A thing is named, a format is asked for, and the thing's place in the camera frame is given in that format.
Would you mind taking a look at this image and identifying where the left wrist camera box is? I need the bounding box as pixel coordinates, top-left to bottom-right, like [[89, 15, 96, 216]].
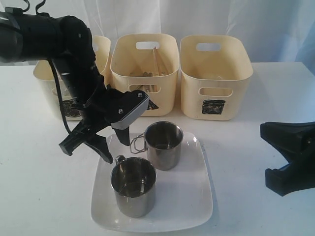
[[105, 88, 150, 130]]

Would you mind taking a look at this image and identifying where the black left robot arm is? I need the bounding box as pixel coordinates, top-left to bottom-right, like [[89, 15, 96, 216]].
[[0, 7, 124, 163]]

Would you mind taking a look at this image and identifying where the steel mug with wire handle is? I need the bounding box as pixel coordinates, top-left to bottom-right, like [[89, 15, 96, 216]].
[[129, 121, 184, 171]]

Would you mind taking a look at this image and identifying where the steel mug with band handle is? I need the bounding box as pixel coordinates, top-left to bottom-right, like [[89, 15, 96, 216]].
[[110, 155, 157, 218]]

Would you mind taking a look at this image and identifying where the cream bin with circle mark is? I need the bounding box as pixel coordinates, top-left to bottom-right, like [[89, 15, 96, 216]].
[[32, 35, 111, 122]]

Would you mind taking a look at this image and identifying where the cream bin with triangle mark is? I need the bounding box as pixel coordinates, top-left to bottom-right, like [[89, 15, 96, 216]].
[[110, 33, 179, 117]]

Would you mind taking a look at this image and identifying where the left black cable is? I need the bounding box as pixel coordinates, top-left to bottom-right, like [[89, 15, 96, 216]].
[[48, 59, 74, 135]]

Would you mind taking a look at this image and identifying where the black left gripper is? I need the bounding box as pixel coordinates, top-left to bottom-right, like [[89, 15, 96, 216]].
[[54, 54, 130, 164]]

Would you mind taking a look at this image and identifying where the cream bin with square mark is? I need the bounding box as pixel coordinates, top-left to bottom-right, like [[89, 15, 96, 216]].
[[179, 35, 253, 121]]

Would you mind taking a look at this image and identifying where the wooden chopstick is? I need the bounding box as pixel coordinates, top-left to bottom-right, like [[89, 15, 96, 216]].
[[157, 49, 169, 76], [153, 47, 161, 76]]

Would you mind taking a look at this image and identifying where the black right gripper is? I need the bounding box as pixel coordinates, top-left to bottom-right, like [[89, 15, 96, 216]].
[[260, 122, 315, 197]]

